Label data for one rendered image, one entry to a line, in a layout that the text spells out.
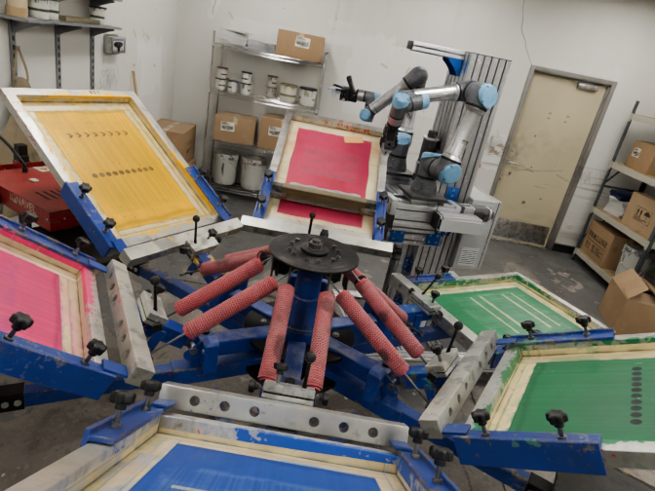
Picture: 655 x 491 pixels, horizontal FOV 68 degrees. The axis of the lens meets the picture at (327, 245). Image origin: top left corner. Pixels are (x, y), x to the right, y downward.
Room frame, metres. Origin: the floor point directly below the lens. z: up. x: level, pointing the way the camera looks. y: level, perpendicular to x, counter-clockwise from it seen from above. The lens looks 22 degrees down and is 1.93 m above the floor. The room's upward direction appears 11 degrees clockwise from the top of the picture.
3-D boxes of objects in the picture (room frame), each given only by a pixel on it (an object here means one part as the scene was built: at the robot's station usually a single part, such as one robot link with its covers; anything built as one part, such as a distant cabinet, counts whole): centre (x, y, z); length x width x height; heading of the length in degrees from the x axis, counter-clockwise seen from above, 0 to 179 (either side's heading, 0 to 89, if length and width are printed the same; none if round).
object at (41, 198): (2.12, 1.29, 1.06); 0.61 x 0.46 x 0.12; 62
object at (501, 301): (1.92, -0.73, 1.05); 1.08 x 0.61 x 0.23; 122
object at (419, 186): (2.71, -0.47, 1.31); 0.15 x 0.15 x 0.10
